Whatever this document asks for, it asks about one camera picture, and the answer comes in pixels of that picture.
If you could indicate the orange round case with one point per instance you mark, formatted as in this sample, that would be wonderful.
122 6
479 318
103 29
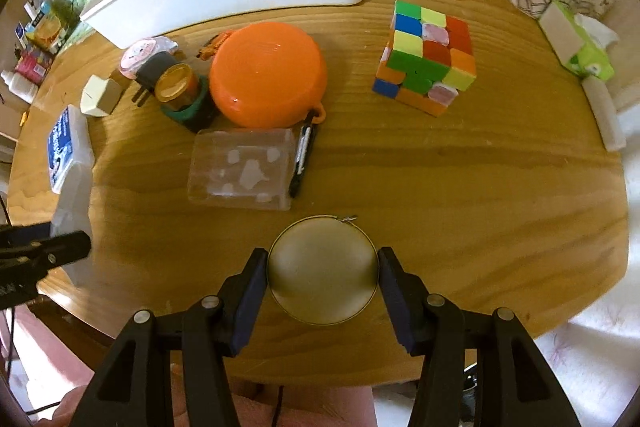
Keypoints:
267 74

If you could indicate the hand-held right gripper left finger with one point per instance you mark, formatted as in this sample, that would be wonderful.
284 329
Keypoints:
250 297

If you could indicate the white rectangular block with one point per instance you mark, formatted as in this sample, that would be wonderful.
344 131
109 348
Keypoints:
605 112

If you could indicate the clear plastic box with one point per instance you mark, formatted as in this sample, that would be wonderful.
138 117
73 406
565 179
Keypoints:
240 169

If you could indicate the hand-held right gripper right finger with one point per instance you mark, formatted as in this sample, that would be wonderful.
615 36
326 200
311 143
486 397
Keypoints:
395 297

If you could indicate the black plug adapter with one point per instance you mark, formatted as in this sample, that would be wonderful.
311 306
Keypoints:
152 74

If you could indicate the small white angular box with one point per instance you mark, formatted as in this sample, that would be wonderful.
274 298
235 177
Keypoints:
102 96

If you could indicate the blue and white box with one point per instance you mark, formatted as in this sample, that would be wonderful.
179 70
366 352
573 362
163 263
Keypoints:
67 147

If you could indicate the pink printed can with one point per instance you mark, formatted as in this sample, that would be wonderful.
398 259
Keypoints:
32 64

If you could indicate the green tissue box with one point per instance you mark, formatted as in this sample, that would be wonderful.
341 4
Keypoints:
575 39

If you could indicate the orange juice carton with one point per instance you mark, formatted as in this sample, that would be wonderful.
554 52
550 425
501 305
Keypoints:
45 27

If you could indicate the white floral blanket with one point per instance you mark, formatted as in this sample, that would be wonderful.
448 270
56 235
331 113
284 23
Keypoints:
575 357

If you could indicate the round gold tin lid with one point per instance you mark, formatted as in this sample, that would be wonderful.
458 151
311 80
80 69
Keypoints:
322 269

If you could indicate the pink round tape dispenser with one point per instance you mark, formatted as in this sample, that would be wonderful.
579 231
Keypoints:
137 57

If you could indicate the black marker pen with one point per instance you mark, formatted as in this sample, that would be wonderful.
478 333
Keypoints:
303 157

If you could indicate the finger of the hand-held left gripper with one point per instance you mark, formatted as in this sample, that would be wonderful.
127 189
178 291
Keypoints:
30 233
65 248

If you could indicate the multicolour puzzle cube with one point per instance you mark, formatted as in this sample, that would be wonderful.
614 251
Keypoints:
425 57

